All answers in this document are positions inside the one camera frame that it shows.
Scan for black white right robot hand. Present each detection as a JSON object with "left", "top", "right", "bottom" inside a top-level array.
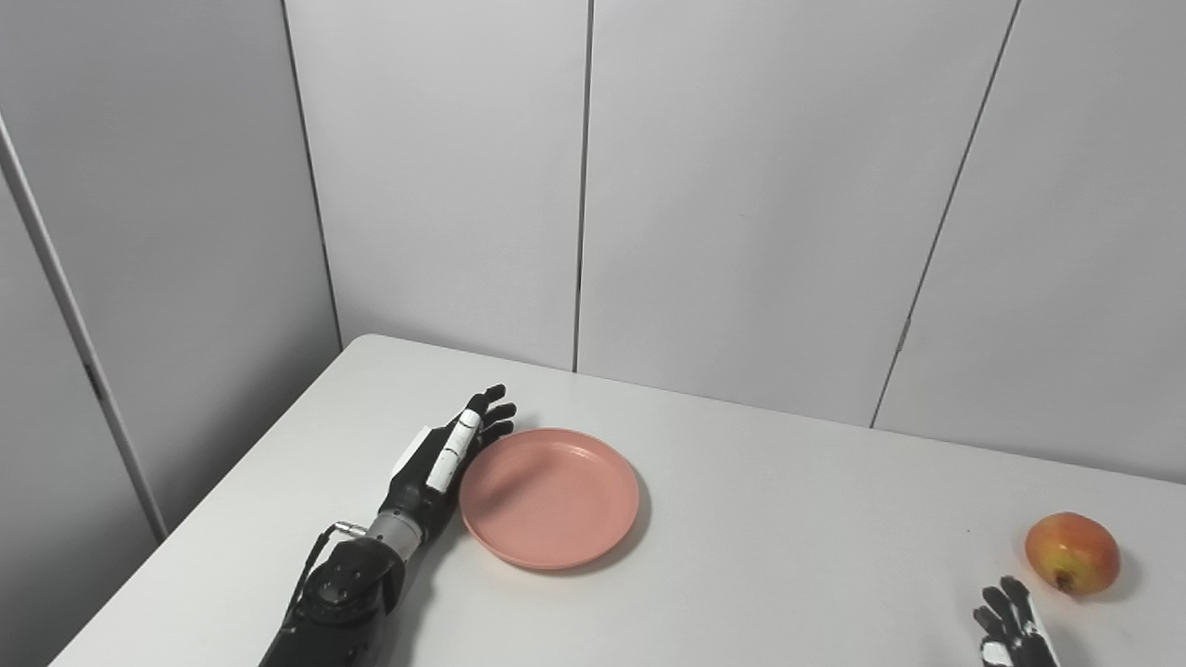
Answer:
[{"left": 973, "top": 576, "right": 1063, "bottom": 667}]

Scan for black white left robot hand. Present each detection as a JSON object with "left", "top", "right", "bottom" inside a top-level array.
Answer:
[{"left": 378, "top": 384, "right": 518, "bottom": 544}]

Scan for red-yellow apple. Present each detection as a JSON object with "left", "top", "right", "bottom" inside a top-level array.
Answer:
[{"left": 1025, "top": 512, "right": 1121, "bottom": 597}]

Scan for pink round plate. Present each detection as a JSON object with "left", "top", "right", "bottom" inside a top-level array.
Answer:
[{"left": 460, "top": 427, "right": 640, "bottom": 570}]

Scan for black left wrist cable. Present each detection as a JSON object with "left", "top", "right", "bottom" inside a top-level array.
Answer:
[{"left": 281, "top": 522, "right": 370, "bottom": 642}]

